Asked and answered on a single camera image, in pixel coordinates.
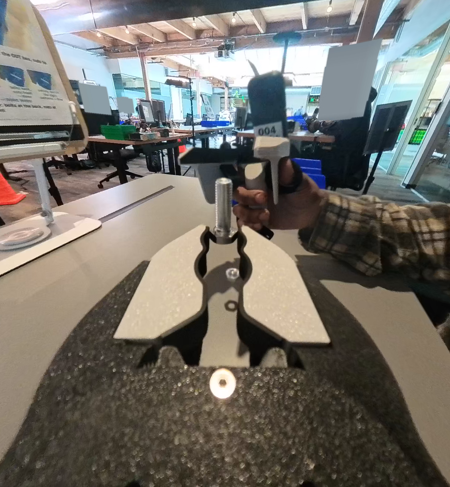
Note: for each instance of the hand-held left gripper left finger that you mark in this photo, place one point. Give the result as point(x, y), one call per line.
point(160, 296)

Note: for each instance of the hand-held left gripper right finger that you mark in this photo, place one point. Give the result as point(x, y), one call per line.
point(286, 296)

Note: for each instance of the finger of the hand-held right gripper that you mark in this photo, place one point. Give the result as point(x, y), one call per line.
point(217, 156)
point(272, 146)

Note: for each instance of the blue parts bin with divider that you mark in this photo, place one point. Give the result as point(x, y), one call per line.
point(310, 171)

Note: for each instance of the silver hex bolt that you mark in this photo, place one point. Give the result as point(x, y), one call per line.
point(223, 205)

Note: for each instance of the silver hex nut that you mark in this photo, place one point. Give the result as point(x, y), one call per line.
point(227, 274)

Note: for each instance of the person's right forearm plaid sleeve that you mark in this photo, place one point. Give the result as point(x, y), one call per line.
point(381, 236)

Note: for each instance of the person's right hand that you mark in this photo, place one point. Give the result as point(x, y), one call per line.
point(297, 205)

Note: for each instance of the blue plastic bin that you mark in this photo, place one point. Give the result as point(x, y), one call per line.
point(214, 123)

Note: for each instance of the black round-top pole lamp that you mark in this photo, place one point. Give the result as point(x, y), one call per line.
point(286, 37)

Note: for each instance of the black computer monitor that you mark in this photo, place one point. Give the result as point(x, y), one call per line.
point(159, 112)

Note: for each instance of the monitor showing white page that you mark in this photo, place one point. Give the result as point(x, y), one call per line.
point(147, 112)

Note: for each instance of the wooden desk with black legs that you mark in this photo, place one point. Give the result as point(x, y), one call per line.
point(133, 141)

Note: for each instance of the black tripod light stand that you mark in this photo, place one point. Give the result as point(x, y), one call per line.
point(175, 82)

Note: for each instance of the green plastic bins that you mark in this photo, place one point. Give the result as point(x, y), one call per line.
point(116, 132)

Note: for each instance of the white document stand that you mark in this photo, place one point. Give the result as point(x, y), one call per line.
point(69, 228)

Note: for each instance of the green lit screen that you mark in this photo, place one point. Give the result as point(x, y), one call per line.
point(417, 137)

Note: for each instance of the printed instruction sheet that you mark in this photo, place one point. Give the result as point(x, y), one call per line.
point(19, 76)

